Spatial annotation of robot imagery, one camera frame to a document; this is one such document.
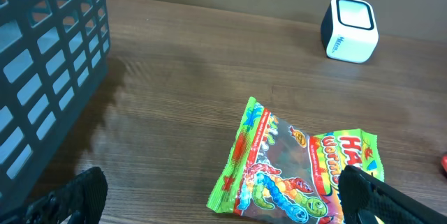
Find red package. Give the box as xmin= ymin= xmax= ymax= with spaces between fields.
xmin=440 ymin=153 xmax=447 ymax=173

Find grey plastic mesh basket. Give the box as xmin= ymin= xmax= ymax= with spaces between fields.
xmin=1 ymin=0 xmax=110 ymax=213

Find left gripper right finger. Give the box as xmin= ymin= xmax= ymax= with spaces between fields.
xmin=339 ymin=165 xmax=446 ymax=224

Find white barcode scanner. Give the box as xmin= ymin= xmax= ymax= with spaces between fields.
xmin=321 ymin=0 xmax=379 ymax=64

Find green Haribo candy bag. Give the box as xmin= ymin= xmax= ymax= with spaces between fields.
xmin=207 ymin=97 xmax=384 ymax=224

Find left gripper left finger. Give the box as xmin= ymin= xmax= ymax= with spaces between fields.
xmin=1 ymin=167 xmax=108 ymax=224

